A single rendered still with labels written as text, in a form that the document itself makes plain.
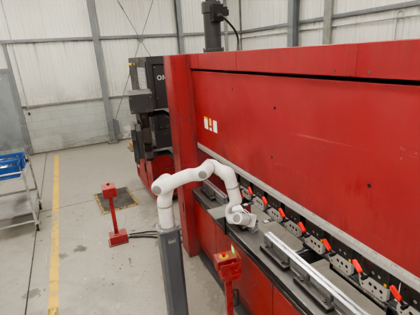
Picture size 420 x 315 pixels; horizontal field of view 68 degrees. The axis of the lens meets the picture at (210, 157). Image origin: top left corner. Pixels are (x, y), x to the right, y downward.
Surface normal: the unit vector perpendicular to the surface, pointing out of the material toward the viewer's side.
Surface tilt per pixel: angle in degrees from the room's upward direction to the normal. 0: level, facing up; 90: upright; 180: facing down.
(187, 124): 90
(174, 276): 90
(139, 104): 90
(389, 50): 90
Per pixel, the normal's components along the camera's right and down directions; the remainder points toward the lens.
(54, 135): 0.42, 0.26
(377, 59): -0.92, 0.18
